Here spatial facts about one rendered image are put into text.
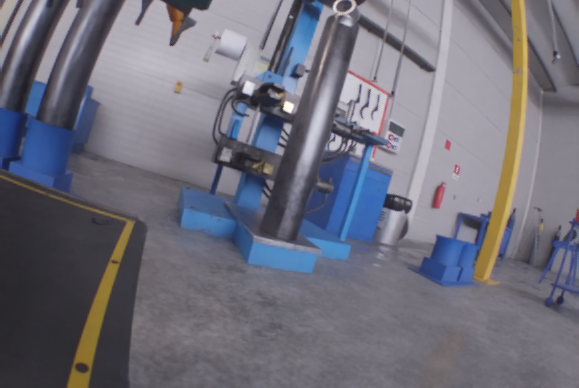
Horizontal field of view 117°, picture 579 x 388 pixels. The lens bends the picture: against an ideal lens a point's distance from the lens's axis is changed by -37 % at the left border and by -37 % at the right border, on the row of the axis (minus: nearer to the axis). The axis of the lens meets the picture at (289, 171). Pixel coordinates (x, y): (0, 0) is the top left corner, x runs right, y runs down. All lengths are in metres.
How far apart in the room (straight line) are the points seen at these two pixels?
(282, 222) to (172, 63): 2.93
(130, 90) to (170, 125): 0.72
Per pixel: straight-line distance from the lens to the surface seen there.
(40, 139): 1.44
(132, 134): 3.83
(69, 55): 1.47
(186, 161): 3.79
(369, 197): 3.40
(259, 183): 2.30
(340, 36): 1.68
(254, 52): 2.83
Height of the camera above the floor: 0.47
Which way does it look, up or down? 1 degrees up
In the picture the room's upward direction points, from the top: 17 degrees clockwise
